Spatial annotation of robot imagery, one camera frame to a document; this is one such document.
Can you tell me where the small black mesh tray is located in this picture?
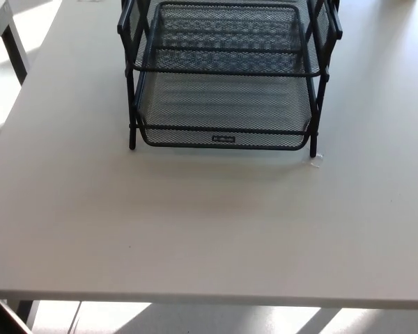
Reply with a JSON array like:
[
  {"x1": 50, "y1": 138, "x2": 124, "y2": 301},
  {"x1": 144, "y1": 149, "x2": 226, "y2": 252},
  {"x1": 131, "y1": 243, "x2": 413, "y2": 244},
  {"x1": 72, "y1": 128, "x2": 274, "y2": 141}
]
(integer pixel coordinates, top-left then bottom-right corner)
[{"x1": 149, "y1": 1, "x2": 306, "y2": 55}]

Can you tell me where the clear tape piece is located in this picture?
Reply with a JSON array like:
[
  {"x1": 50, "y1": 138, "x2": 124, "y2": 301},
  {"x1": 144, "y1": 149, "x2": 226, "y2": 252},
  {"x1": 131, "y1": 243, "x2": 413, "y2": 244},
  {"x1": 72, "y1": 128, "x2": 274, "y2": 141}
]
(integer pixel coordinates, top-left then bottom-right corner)
[{"x1": 308, "y1": 151, "x2": 325, "y2": 169}]

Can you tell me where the grey side table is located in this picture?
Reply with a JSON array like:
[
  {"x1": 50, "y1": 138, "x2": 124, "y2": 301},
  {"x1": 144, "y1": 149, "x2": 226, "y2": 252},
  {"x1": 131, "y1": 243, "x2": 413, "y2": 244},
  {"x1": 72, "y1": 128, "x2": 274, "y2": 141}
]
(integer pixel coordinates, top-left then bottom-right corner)
[{"x1": 0, "y1": 0, "x2": 33, "y2": 86}]

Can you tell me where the black mesh tray with label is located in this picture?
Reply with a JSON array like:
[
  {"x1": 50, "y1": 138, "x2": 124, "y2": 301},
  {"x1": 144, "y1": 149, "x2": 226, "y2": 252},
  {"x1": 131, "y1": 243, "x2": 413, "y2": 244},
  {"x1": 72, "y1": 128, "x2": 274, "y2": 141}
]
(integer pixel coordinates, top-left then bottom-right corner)
[{"x1": 132, "y1": 69, "x2": 318, "y2": 151}]

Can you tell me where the black metal tray rack frame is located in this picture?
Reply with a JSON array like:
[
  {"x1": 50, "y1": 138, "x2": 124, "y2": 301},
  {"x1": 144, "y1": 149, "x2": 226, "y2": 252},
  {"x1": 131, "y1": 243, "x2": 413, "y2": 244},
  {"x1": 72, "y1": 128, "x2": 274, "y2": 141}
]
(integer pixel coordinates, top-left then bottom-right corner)
[{"x1": 116, "y1": 0, "x2": 343, "y2": 158}]

